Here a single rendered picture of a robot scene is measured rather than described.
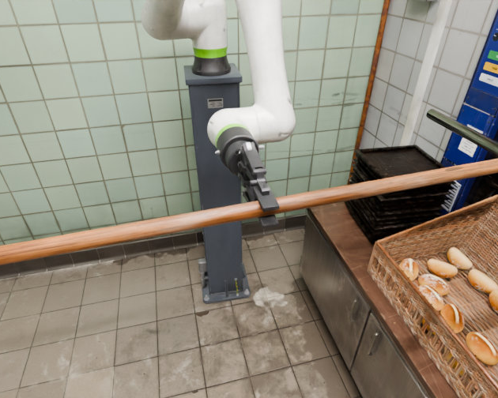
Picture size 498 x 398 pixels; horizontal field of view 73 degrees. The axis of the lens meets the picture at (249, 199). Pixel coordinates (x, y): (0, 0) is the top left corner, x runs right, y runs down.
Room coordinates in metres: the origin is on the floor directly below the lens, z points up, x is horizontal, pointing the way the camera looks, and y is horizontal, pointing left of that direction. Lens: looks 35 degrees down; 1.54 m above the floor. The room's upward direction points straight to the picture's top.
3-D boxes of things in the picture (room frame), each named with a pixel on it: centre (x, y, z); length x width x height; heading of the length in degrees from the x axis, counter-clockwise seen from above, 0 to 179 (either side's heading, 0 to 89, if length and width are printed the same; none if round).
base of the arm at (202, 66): (1.40, 0.15, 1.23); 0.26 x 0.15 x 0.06; 11
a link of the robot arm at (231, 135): (0.73, 0.02, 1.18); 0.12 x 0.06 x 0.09; 104
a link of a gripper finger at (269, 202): (0.50, -0.03, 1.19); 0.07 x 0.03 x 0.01; 14
